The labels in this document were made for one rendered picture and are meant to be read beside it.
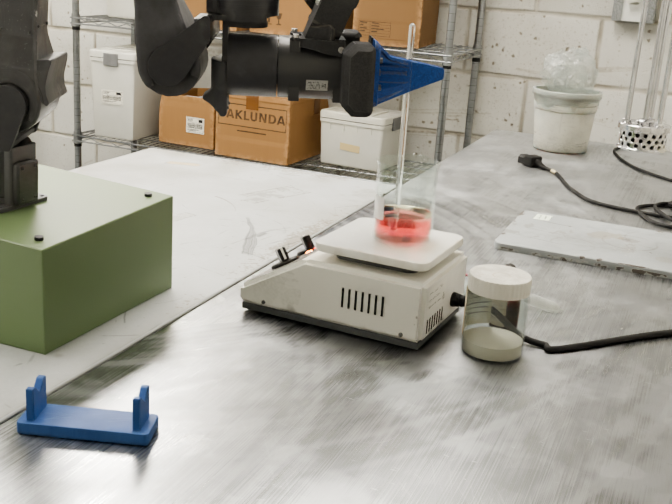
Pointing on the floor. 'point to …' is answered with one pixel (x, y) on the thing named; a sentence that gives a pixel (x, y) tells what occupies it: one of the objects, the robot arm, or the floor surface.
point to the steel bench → (400, 379)
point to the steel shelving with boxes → (392, 22)
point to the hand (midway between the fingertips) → (407, 71)
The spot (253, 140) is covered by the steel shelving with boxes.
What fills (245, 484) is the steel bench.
